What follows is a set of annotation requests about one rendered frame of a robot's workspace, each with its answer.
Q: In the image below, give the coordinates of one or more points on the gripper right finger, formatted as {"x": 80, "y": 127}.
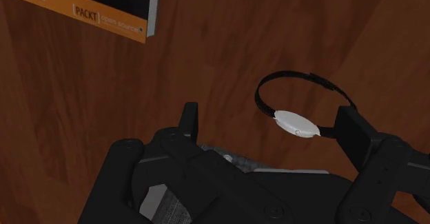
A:
{"x": 373, "y": 149}

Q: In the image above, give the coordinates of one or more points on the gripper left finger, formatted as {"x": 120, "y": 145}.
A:
{"x": 174, "y": 163}

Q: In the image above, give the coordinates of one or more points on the black and orange book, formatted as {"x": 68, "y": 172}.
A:
{"x": 100, "y": 1}

